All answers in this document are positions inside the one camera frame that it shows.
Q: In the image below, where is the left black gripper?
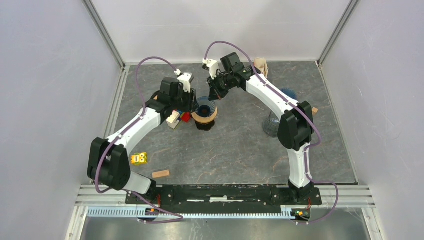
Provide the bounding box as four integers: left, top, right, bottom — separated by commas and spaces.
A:
170, 85, 200, 114

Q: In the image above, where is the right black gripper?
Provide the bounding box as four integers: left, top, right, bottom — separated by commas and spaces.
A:
207, 71, 234, 101

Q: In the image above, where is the blue ribbed dripper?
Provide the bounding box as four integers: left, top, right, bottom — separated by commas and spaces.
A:
194, 96, 216, 118
280, 87, 298, 101

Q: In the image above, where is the dark brown dripper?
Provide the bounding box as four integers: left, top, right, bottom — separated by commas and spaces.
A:
195, 120, 215, 132

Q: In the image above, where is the orange coffee filter box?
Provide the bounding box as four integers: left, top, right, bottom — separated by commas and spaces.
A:
253, 57, 269, 78

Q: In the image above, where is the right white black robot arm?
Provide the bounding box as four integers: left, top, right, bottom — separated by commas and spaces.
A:
202, 52, 316, 204

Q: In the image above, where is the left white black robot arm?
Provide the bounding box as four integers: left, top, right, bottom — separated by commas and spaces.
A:
87, 72, 197, 204

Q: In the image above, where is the colourful toy block pile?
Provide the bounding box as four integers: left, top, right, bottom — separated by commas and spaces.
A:
165, 110, 192, 130

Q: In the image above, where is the clear glass pitcher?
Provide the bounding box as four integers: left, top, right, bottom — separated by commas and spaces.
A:
262, 111, 280, 138

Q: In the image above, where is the flat wooden block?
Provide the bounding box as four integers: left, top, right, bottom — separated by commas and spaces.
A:
152, 169, 171, 179

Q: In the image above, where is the small wooden cube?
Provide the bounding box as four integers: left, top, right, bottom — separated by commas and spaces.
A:
312, 107, 318, 116

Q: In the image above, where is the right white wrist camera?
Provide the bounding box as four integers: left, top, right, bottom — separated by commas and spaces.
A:
202, 58, 219, 80

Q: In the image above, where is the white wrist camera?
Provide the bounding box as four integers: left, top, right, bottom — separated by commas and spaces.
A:
202, 58, 219, 80
174, 68, 194, 93

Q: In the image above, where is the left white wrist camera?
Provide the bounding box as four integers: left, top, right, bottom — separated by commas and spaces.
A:
174, 68, 194, 93

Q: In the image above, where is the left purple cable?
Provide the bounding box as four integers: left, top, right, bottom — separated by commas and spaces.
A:
94, 56, 184, 225

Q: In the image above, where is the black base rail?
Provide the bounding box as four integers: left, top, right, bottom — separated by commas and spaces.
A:
143, 184, 323, 214

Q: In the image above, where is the grey slotted cable duct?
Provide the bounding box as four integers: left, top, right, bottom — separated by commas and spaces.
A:
86, 206, 311, 220

